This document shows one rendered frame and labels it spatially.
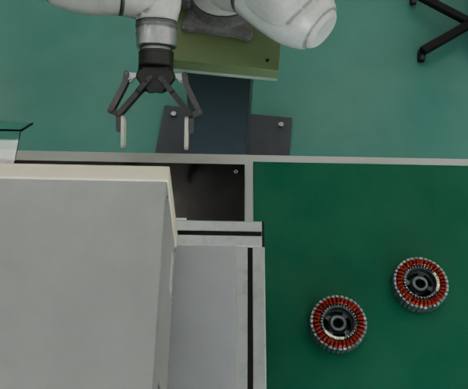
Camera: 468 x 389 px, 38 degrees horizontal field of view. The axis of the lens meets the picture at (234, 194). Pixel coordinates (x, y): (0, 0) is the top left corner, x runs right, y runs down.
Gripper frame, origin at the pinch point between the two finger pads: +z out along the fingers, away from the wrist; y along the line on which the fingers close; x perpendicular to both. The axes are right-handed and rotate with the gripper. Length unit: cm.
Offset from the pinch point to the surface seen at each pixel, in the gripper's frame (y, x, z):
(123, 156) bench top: 8.1, -9.4, 2.4
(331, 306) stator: -37, 12, 33
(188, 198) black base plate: -7.3, -1.4, 11.7
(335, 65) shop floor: -58, -120, -39
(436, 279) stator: -59, 9, 27
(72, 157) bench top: 19.6, -9.0, 3.0
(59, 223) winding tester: 5, 63, 14
